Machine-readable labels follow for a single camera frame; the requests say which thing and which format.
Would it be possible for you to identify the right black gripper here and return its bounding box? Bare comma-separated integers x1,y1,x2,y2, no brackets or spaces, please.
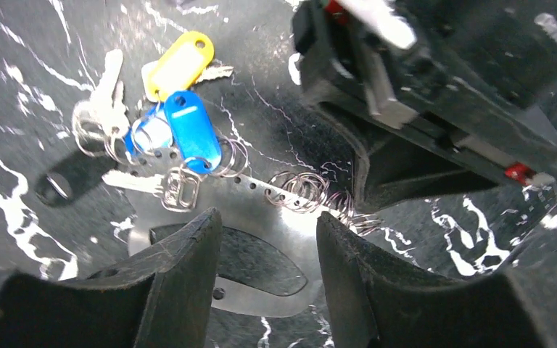
292,1,557,213

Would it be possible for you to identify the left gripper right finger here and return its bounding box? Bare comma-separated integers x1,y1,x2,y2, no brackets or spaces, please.
316,212,557,347

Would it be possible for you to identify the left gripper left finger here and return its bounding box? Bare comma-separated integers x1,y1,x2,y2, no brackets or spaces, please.
0,208,223,347

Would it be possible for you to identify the black key tag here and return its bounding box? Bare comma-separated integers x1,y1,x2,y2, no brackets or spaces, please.
33,150,117,207

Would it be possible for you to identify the blue key tag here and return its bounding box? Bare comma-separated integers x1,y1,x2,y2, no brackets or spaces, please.
164,91,222,174

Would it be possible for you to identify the silver key with ring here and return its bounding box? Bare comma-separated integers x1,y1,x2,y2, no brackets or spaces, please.
72,49,130,157

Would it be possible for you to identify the blue tag on plate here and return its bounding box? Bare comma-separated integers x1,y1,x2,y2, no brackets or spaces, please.
123,105,173,156

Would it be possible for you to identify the yellow key tag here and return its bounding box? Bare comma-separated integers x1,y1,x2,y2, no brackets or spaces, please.
141,31,215,103

